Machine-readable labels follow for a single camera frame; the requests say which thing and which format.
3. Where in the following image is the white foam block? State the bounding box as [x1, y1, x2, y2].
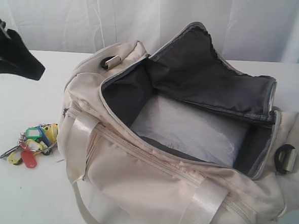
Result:
[131, 94, 249, 167]

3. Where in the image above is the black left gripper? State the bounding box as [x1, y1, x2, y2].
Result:
[0, 19, 46, 81]

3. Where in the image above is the bunch of colourful key tags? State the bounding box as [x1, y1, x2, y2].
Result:
[0, 123, 59, 169]

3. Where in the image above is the cream canvas duffel bag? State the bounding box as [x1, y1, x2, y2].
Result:
[57, 22, 299, 224]

